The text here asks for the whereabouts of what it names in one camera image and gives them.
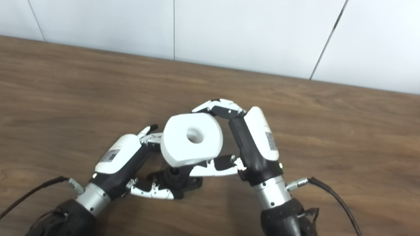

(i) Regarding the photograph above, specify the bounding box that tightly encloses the black flanged holder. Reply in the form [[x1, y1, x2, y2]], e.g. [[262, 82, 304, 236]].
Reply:
[[143, 161, 205, 204]]

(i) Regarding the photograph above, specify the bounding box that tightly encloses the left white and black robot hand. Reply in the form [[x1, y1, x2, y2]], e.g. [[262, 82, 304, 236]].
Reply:
[[86, 114, 187, 211]]

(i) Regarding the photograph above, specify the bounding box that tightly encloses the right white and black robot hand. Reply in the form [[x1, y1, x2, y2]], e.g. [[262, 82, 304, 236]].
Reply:
[[181, 94, 296, 193]]

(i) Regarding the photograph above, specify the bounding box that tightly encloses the round white piece with holes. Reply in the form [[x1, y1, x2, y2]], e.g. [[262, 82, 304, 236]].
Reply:
[[157, 106, 229, 175]]

